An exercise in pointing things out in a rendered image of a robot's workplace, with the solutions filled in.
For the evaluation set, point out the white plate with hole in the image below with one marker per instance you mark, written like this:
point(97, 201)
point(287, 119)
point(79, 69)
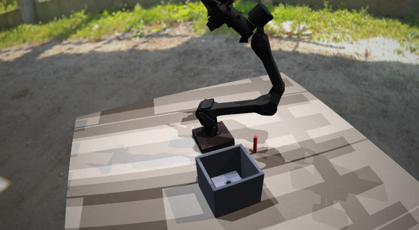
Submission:
point(225, 179)

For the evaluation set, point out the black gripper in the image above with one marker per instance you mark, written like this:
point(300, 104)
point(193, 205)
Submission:
point(223, 9)

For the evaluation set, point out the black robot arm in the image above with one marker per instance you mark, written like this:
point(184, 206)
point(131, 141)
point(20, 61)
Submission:
point(265, 105)

